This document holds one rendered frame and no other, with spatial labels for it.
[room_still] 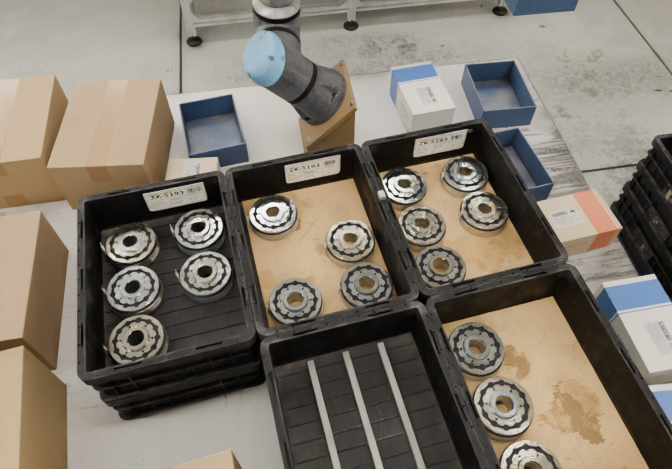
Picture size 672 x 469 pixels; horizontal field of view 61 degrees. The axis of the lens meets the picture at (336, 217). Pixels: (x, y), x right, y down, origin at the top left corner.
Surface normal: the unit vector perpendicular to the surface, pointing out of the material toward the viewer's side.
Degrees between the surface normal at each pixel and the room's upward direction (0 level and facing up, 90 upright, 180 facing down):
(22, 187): 90
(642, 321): 0
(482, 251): 0
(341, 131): 90
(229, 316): 0
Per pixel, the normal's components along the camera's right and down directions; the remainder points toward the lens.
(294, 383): 0.00, -0.59
